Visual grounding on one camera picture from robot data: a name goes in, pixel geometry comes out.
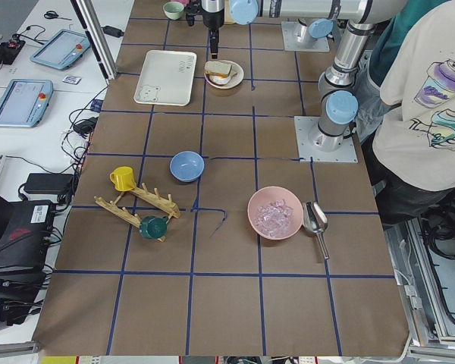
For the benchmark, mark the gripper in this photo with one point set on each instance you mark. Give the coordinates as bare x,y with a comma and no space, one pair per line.
212,18

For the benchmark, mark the bread slice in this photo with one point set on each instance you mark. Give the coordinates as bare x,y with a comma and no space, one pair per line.
232,72
218,68

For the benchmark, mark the beige round plate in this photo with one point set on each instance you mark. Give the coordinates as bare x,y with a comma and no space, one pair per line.
236,80

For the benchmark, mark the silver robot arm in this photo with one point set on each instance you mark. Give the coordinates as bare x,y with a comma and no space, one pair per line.
245,12
339,105

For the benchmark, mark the fried egg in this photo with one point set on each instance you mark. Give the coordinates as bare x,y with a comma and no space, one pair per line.
220,80

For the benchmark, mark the pale green cup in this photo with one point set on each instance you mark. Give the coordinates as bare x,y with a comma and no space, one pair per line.
173,10

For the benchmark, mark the white bear print tray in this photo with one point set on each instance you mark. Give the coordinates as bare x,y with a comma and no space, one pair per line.
166,78

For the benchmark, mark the blue bowl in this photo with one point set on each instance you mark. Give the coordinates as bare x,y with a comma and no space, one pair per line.
187,166

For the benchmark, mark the upper blue teach pendant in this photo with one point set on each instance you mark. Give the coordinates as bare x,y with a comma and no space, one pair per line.
62,50

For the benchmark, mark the blue teach pendant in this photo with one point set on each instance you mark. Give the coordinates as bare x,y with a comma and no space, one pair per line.
62,50
24,102

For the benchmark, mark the black scissors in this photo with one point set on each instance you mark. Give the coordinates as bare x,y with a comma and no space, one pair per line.
54,15

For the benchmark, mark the yellow mug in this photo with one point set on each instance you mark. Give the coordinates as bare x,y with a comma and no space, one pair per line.
123,178

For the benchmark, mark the wooden mug rack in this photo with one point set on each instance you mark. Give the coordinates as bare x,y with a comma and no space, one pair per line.
166,205

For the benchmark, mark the pink bowl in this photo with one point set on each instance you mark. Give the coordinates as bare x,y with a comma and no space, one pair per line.
269,194

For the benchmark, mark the clear ice cubes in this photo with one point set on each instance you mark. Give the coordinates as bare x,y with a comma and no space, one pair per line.
274,218

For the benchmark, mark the dark green mug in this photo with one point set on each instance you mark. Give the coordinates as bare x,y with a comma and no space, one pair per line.
152,227

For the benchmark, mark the lower blue teach pendant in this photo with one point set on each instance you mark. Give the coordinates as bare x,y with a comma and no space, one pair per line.
24,102

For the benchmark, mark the metal scoop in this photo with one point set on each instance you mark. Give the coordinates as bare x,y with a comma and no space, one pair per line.
315,222

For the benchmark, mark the person in white shirt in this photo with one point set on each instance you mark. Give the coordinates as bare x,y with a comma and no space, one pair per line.
413,149

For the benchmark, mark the black power adapter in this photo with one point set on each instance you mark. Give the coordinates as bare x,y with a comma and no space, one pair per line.
48,184

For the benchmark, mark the black electronics box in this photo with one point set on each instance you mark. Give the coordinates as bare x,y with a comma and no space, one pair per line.
24,228

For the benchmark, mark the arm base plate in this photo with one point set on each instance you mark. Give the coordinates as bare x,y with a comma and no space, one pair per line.
306,35
314,146

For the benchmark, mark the aluminium frame post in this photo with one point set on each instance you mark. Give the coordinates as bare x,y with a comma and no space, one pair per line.
89,21

